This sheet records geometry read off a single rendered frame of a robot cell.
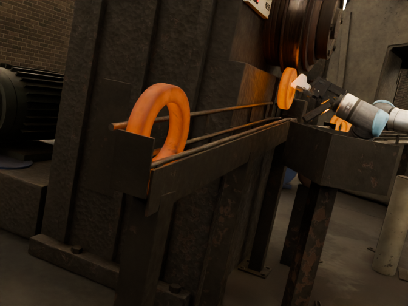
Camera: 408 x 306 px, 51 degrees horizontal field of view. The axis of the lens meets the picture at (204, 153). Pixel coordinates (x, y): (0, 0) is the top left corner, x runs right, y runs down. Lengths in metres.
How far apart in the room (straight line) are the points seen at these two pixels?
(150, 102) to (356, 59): 3.93
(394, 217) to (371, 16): 2.61
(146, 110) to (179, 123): 0.14
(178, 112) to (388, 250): 1.82
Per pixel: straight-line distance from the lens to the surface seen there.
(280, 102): 1.60
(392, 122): 1.73
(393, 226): 2.46
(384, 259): 2.50
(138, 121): 0.74
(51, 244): 1.78
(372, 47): 4.56
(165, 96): 0.78
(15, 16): 8.89
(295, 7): 1.67
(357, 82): 4.54
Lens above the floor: 0.77
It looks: 9 degrees down
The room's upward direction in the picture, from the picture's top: 11 degrees clockwise
